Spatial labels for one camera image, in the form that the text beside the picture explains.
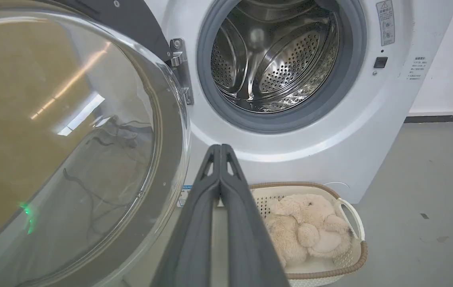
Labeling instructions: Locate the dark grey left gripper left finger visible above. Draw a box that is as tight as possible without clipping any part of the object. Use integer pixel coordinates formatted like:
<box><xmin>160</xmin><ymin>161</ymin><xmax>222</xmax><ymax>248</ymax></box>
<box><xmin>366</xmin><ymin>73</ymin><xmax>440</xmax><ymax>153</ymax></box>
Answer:
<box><xmin>150</xmin><ymin>144</ymin><xmax>221</xmax><ymax>287</ymax></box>

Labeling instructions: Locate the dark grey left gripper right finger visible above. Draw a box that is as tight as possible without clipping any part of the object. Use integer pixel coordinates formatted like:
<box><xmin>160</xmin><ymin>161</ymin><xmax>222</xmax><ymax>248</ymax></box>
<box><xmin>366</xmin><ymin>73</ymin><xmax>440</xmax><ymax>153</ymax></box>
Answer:
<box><xmin>220</xmin><ymin>144</ymin><xmax>290</xmax><ymax>287</ymax></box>

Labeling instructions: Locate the white front-load washing machine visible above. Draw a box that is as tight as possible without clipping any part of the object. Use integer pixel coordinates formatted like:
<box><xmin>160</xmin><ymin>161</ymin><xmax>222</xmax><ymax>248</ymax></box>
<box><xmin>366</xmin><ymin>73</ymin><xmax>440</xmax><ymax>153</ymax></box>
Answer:
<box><xmin>143</xmin><ymin>0</ymin><xmax>453</xmax><ymax>208</ymax></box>

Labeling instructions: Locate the glass washer door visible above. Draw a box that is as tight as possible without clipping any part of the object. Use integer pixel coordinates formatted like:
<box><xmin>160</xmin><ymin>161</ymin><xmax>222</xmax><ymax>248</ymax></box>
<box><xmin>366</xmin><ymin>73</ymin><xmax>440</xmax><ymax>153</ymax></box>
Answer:
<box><xmin>0</xmin><ymin>0</ymin><xmax>191</xmax><ymax>287</ymax></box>

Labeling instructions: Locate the metal door hinge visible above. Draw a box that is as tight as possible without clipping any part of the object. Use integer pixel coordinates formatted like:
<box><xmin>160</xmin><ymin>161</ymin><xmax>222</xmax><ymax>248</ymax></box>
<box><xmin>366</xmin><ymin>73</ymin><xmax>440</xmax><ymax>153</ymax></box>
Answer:
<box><xmin>169</xmin><ymin>38</ymin><xmax>194</xmax><ymax>106</ymax></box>

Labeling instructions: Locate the blue and white sticker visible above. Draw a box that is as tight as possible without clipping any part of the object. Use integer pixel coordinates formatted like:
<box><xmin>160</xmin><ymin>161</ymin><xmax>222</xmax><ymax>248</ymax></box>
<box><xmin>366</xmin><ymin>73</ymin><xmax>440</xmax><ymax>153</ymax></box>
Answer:
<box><xmin>176</xmin><ymin>185</ymin><xmax>192</xmax><ymax>208</ymax></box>

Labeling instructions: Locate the cream plush teddy bear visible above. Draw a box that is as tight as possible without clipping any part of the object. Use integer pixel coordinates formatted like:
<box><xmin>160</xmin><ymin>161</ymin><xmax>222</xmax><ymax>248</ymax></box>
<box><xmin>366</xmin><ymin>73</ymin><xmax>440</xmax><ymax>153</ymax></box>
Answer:
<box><xmin>264</xmin><ymin>194</ymin><xmax>353</xmax><ymax>268</ymax></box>

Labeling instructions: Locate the white woven laundry basket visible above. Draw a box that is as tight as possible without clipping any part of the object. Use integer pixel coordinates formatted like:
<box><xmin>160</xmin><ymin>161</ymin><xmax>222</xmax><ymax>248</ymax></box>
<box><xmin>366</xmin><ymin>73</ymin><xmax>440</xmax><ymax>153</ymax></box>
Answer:
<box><xmin>249</xmin><ymin>182</ymin><xmax>369</xmax><ymax>287</ymax></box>

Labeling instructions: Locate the stainless steel washer drum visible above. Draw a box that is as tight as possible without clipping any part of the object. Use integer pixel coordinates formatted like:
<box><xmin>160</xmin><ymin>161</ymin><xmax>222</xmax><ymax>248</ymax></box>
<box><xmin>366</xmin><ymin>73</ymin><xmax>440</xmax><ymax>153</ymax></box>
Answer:
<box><xmin>211</xmin><ymin>0</ymin><xmax>340</xmax><ymax>113</ymax></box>

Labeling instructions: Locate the grey warning sticker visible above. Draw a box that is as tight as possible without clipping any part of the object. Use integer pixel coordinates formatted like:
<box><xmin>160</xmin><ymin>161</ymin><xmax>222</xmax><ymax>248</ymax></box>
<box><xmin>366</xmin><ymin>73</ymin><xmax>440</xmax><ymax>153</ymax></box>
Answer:
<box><xmin>376</xmin><ymin>0</ymin><xmax>396</xmax><ymax>47</ymax></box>

